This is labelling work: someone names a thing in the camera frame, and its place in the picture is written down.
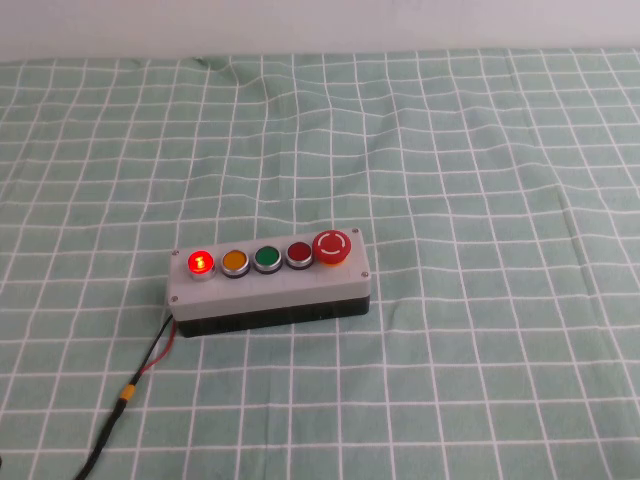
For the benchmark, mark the red emergency stop mushroom button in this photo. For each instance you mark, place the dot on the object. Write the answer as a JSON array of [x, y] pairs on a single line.
[[331, 245]]

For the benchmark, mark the flat red push button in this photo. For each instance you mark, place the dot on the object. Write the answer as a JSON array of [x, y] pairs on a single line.
[[299, 254]]

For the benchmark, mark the green push button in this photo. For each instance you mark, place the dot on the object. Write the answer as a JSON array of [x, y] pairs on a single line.
[[267, 258]]

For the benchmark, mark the yellow push button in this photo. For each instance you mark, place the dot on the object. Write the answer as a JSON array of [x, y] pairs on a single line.
[[234, 262]]

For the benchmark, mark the red indicator lamp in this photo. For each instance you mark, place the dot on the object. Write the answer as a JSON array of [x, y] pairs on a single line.
[[200, 263]]

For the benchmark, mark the green white checked tablecloth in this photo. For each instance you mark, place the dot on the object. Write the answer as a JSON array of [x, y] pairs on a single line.
[[450, 200]]

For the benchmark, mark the grey black button switch box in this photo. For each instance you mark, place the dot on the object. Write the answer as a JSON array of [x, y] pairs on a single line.
[[280, 295]]

